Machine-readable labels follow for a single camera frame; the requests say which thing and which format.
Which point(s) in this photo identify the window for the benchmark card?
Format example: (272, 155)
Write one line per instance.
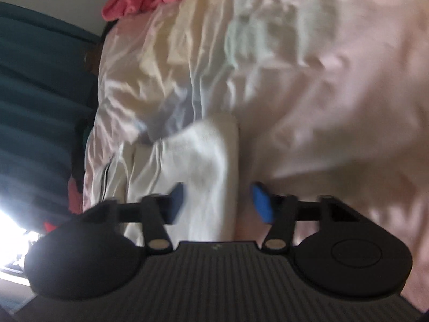
(10, 231)

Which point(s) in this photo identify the wide blue curtain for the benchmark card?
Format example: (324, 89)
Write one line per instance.
(33, 107)

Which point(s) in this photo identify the cream white pants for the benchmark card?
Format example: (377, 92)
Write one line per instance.
(201, 161)

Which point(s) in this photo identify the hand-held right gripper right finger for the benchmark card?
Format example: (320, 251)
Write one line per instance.
(263, 206)

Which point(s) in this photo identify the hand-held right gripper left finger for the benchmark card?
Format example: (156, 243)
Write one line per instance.
(176, 202)

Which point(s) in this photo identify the red garment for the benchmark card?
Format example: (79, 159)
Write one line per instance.
(50, 226)

